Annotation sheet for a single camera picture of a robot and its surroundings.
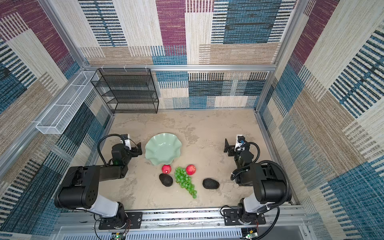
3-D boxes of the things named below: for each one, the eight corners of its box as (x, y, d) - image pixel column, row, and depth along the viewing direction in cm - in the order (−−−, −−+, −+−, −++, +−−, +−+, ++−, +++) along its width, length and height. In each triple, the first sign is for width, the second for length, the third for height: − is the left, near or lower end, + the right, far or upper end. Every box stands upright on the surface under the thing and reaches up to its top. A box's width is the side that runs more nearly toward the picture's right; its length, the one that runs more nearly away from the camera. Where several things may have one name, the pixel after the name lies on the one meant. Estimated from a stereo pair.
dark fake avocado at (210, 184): (202, 189, 84) (203, 187, 81) (202, 180, 87) (202, 178, 84) (218, 189, 84) (219, 187, 81) (217, 180, 87) (218, 178, 84)
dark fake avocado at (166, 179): (158, 179, 87) (157, 176, 84) (165, 173, 89) (164, 170, 86) (168, 188, 83) (167, 186, 80) (174, 182, 86) (173, 179, 83)
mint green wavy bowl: (144, 167, 92) (141, 162, 88) (150, 138, 106) (148, 133, 102) (180, 167, 92) (179, 162, 88) (181, 137, 106) (181, 133, 102)
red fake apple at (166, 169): (162, 174, 90) (161, 171, 86) (163, 167, 92) (162, 164, 89) (170, 174, 90) (169, 171, 86) (171, 167, 92) (170, 164, 89)
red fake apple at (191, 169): (186, 176, 89) (186, 173, 85) (186, 168, 92) (186, 164, 88) (196, 176, 89) (196, 173, 85) (196, 168, 92) (196, 164, 88)
